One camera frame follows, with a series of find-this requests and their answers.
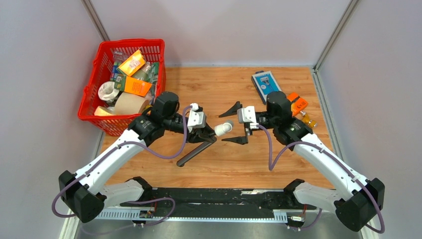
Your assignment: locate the white PVC elbow fitting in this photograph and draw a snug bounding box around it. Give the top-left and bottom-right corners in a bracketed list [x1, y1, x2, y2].
[214, 120, 234, 136]

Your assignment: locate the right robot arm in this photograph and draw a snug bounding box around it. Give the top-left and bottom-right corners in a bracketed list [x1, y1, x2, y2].
[223, 91, 385, 234]

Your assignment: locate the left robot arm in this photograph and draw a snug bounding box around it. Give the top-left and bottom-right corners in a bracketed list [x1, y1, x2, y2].
[51, 92, 232, 223]

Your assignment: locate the blue product box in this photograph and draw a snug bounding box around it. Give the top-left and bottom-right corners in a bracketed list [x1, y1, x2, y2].
[251, 71, 282, 105]

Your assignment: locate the orange product package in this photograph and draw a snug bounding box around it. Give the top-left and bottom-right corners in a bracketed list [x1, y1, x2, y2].
[287, 92, 309, 116]

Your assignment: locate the beige tape roll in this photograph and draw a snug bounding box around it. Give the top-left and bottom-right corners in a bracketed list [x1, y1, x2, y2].
[114, 92, 149, 115]

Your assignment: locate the green packet in basket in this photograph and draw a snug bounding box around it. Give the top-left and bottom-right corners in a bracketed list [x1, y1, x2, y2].
[145, 62, 160, 84]

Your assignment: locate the orange green box in basket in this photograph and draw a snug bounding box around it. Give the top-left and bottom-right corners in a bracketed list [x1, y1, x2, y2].
[112, 74, 152, 97]

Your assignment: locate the yellow orange box in basket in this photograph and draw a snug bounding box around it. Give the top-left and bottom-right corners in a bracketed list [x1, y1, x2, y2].
[117, 49, 146, 76]

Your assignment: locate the red plastic basket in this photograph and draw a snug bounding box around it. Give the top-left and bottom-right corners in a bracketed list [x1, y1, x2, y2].
[78, 38, 166, 136]

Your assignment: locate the white tape roll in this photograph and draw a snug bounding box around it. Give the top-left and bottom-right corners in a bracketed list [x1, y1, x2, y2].
[98, 81, 119, 101]

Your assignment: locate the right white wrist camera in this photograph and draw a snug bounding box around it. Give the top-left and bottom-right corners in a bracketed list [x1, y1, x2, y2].
[237, 106, 258, 129]

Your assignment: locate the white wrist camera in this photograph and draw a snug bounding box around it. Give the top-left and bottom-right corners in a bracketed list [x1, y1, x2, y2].
[237, 106, 258, 129]
[187, 103, 207, 132]

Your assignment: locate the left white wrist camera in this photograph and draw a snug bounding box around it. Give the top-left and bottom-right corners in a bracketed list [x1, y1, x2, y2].
[187, 103, 207, 132]

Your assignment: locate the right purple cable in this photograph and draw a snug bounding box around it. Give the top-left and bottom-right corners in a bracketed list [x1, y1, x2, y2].
[257, 124, 386, 234]

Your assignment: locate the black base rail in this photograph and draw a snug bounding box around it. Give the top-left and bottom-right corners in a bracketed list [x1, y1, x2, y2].
[118, 187, 317, 219]

